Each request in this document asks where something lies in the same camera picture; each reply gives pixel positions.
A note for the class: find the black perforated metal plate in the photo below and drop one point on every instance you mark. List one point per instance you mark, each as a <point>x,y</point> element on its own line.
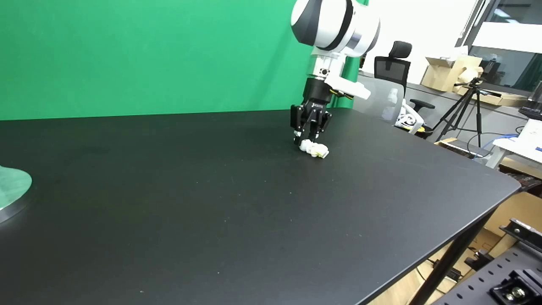
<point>497,277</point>

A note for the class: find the green backdrop curtain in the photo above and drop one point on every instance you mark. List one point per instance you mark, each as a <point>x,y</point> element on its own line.
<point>158,53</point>

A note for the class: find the white paper sheets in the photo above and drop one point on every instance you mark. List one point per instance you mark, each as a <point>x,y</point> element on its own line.
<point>526,141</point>

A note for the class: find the black office chair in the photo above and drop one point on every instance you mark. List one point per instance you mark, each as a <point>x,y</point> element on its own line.
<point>395,68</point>

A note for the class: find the open cardboard box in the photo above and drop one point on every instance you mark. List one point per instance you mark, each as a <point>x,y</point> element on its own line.
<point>450,72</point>

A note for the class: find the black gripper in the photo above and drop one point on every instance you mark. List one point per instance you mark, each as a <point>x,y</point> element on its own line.
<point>312,104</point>

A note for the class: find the white yellow bunny toy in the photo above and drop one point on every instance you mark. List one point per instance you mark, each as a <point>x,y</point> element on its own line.
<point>314,148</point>

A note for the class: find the grey mesh chair back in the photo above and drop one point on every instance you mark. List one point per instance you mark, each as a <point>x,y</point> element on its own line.
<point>384,102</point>

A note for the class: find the black camera tripod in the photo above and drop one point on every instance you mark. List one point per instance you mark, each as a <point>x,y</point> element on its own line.
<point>465,111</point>

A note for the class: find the round metal robot base plate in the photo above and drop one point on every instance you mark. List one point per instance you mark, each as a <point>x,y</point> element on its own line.
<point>11,187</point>

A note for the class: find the black table leg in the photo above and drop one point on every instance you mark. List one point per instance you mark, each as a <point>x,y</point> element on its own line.
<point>450,258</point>

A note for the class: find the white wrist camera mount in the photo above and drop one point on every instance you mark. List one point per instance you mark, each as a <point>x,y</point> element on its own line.
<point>348,85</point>

